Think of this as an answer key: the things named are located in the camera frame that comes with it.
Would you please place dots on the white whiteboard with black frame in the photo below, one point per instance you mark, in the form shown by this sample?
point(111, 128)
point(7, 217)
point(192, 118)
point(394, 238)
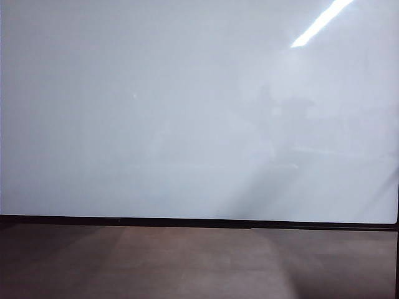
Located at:
point(174, 109)

